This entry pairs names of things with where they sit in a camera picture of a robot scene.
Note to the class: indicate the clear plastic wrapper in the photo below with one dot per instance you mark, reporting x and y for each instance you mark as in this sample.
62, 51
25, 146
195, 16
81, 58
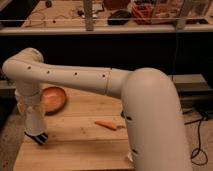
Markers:
129, 156

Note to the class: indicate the metal upright post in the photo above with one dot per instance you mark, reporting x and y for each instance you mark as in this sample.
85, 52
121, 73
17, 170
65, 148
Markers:
88, 15

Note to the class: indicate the orange carrot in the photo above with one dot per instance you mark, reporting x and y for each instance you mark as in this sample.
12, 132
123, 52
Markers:
109, 125

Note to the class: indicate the orange ceramic bowl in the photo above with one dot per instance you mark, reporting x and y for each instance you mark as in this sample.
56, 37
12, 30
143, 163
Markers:
53, 99

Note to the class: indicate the red basket on bench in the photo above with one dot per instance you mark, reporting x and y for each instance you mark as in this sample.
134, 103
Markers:
142, 14

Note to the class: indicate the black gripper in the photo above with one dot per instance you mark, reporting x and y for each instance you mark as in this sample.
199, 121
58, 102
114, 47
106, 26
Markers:
39, 139

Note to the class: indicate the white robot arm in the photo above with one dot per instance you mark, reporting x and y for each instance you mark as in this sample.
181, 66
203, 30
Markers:
150, 102

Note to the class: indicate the black object on bench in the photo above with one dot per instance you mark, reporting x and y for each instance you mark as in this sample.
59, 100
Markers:
119, 17

